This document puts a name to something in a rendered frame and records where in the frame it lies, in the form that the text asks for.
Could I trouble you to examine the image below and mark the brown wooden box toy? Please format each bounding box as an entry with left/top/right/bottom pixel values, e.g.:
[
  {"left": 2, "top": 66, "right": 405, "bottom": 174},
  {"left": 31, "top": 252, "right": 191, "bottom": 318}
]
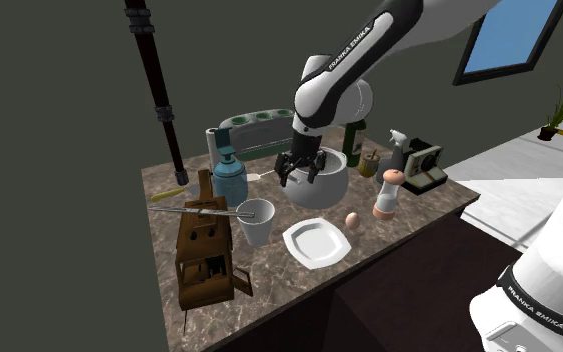
[{"left": 174, "top": 168, "right": 254, "bottom": 312}]

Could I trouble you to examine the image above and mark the dark green bottle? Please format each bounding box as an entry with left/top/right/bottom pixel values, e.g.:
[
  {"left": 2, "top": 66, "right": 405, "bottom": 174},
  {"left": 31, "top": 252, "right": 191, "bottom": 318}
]
[{"left": 342, "top": 119, "right": 368, "bottom": 169}]

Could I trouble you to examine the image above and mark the black framed window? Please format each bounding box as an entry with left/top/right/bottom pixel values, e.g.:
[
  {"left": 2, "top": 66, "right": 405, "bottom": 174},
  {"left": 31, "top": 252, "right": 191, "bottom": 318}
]
[{"left": 451, "top": 0, "right": 563, "bottom": 87}]

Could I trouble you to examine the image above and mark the black and white instant camera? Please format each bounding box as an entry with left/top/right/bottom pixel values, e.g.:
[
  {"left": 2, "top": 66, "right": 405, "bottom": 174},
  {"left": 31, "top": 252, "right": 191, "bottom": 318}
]
[{"left": 401, "top": 138, "right": 449, "bottom": 197}]

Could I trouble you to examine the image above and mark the black pole with clamps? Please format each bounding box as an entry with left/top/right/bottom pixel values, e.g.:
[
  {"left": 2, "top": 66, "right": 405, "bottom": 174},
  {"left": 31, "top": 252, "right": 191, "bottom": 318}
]
[{"left": 123, "top": 0, "right": 190, "bottom": 187}]

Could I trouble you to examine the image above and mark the grey green rack with holes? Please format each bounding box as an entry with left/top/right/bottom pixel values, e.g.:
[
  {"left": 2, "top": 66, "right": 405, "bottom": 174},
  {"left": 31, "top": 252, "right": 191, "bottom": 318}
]
[{"left": 218, "top": 108, "right": 296, "bottom": 163}]

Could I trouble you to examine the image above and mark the white spoon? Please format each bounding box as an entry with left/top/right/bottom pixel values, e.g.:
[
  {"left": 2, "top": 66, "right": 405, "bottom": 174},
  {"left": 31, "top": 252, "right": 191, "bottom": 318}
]
[{"left": 246, "top": 167, "right": 278, "bottom": 183}]

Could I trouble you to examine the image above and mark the dark robot stand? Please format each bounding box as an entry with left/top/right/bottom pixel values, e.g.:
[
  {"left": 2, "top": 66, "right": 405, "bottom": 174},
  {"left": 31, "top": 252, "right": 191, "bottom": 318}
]
[{"left": 322, "top": 211, "right": 526, "bottom": 352}]

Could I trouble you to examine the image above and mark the white square plate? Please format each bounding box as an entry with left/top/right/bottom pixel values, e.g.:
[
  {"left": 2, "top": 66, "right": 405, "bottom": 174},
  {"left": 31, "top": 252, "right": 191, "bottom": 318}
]
[{"left": 282, "top": 217, "right": 353, "bottom": 271}]

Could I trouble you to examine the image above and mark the round white pot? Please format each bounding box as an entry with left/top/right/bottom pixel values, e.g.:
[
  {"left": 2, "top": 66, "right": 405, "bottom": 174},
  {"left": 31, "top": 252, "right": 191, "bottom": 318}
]
[{"left": 280, "top": 147, "right": 350, "bottom": 210}]

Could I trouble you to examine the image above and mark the white paper towel roll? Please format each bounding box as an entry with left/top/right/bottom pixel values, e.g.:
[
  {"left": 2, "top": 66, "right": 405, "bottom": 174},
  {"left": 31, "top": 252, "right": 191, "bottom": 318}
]
[{"left": 205, "top": 127, "right": 222, "bottom": 170}]

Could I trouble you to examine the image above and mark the white paper cup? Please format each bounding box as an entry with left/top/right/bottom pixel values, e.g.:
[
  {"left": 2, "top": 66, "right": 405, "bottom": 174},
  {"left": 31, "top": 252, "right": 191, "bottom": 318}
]
[{"left": 235, "top": 198, "right": 276, "bottom": 248}]

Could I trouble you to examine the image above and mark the grey spray bottle white nozzle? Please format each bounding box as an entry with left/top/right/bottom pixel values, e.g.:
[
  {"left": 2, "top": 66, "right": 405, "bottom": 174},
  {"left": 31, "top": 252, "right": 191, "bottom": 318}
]
[{"left": 376, "top": 128, "right": 409, "bottom": 186}]

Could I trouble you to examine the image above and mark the yellow handled knife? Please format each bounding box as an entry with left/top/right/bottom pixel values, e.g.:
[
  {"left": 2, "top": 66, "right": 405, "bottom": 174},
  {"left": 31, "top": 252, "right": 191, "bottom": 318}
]
[{"left": 150, "top": 182, "right": 205, "bottom": 205}]

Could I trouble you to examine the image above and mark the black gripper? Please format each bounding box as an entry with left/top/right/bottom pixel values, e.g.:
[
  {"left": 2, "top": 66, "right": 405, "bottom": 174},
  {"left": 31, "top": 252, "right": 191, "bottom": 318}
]
[{"left": 274, "top": 126, "right": 329, "bottom": 189}]

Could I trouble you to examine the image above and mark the teal soap dispenser bottle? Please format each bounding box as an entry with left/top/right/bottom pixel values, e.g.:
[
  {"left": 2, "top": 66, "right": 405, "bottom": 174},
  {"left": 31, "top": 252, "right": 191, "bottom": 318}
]
[{"left": 211, "top": 127, "right": 249, "bottom": 209}]

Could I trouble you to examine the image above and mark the yellow mortar with pestle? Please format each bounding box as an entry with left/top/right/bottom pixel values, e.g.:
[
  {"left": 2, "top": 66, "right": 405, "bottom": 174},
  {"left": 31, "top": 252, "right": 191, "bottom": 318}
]
[{"left": 357, "top": 149, "right": 382, "bottom": 178}]

